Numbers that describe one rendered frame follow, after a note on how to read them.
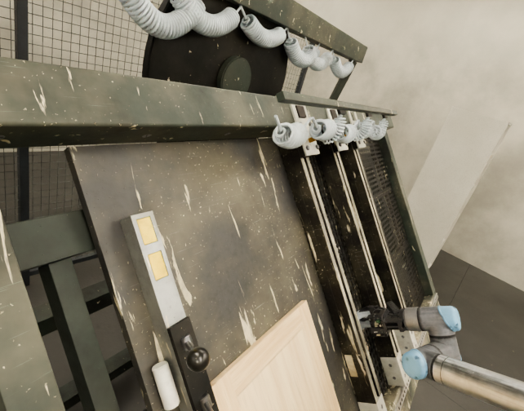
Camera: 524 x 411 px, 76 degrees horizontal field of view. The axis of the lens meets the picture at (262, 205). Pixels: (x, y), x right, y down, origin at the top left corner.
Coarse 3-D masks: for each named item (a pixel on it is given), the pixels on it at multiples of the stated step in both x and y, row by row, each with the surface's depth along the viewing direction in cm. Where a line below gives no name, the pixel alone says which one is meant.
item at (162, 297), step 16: (128, 224) 63; (128, 240) 64; (160, 240) 66; (144, 256) 62; (144, 272) 63; (144, 288) 64; (160, 288) 63; (176, 288) 66; (160, 304) 62; (176, 304) 65; (160, 320) 63; (176, 320) 64; (160, 336) 64; (176, 368) 63; (176, 384) 64
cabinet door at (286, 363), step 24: (288, 312) 98; (264, 336) 87; (288, 336) 93; (312, 336) 102; (240, 360) 77; (264, 360) 84; (288, 360) 91; (312, 360) 100; (216, 384) 70; (240, 384) 76; (264, 384) 82; (288, 384) 89; (312, 384) 97; (240, 408) 74; (264, 408) 80; (288, 408) 87; (312, 408) 94; (336, 408) 103
